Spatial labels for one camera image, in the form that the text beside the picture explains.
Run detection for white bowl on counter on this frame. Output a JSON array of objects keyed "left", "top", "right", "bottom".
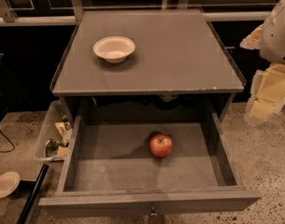
[{"left": 93, "top": 36, "right": 135, "bottom": 63}]

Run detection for open grey top drawer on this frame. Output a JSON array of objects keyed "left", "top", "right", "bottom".
[{"left": 39, "top": 113, "right": 262, "bottom": 217}]

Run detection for clear plastic bin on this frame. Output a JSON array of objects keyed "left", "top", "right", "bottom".
[{"left": 35, "top": 101, "right": 72, "bottom": 172}]

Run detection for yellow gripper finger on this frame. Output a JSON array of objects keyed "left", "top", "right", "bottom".
[
  {"left": 245, "top": 63, "right": 285, "bottom": 126},
  {"left": 240, "top": 25, "right": 262, "bottom": 50}
]

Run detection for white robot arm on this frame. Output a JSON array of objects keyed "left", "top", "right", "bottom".
[{"left": 240, "top": 0, "right": 285, "bottom": 126}]

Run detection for red apple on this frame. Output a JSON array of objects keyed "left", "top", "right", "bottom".
[{"left": 150, "top": 133, "right": 173, "bottom": 158}]

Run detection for metal railing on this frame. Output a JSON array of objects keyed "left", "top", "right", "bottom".
[{"left": 0, "top": 0, "right": 280, "bottom": 25}]

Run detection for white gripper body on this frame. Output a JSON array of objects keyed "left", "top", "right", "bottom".
[{"left": 260, "top": 3, "right": 285, "bottom": 64}]

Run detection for grey cabinet counter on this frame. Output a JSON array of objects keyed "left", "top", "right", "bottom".
[{"left": 50, "top": 8, "right": 247, "bottom": 123}]

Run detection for snack packets in bin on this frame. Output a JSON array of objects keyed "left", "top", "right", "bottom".
[{"left": 44, "top": 113, "right": 73, "bottom": 160}]

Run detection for black cable on floor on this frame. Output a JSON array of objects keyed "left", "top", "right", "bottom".
[{"left": 0, "top": 125, "right": 17, "bottom": 154}]

